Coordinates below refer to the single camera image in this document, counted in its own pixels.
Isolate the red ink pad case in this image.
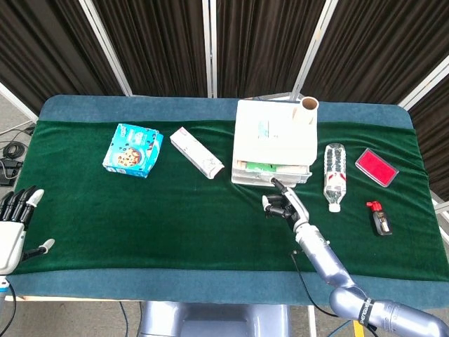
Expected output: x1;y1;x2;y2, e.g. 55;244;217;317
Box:
354;147;400;188

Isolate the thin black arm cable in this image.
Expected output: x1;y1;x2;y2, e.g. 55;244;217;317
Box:
291;249;340;319

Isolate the white toothpaste box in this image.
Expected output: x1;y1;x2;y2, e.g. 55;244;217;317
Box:
169;126;225;180

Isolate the green packet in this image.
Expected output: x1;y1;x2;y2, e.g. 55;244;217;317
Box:
245;161;281;173

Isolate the dark folding screen white frame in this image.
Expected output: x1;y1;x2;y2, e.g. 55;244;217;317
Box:
0;0;449;203

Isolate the clear drawer with green packet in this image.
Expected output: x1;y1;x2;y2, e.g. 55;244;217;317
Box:
233;159;312;186

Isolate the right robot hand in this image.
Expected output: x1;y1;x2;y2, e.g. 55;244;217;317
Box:
262;177;310;230

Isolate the silver robot torso base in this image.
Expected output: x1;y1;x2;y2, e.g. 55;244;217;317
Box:
138;300;292;337

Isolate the small black bottle red cap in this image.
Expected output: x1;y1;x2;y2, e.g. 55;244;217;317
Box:
366;200;393;236

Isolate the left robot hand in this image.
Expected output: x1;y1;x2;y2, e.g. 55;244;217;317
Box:
0;185;56;275

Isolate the black cables and adapter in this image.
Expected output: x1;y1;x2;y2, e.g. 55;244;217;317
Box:
0;126;36;187

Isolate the white plastic drawer unit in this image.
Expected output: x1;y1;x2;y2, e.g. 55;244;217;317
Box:
230;99;319;187

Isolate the blue cookie box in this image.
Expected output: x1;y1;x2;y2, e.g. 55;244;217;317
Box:
102;123;164;179

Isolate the clear plastic water bottle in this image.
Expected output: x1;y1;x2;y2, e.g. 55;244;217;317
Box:
323;143;347;213

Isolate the blue table cover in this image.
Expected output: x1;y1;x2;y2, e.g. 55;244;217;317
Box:
6;94;449;310

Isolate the cardboard tube roll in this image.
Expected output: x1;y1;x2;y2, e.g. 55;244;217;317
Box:
293;96;320;126

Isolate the green velvet cloth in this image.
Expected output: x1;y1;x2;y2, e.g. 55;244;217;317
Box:
13;119;449;284

